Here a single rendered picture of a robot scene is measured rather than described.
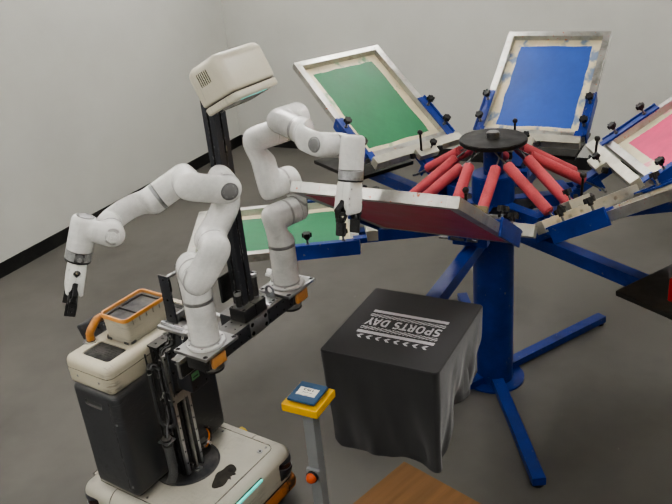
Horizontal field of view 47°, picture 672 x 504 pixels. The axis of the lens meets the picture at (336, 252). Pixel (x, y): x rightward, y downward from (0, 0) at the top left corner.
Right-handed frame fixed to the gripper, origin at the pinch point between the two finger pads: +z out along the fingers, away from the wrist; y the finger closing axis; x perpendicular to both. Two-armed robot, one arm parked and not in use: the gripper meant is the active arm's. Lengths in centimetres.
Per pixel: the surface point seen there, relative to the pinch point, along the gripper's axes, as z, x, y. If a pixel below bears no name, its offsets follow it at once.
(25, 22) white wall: -89, -380, -211
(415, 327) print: 41, 5, -51
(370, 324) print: 42, -12, -47
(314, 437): 70, -10, -4
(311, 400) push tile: 55, -9, 2
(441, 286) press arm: 33, 1, -88
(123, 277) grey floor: 91, -285, -212
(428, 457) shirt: 83, 17, -38
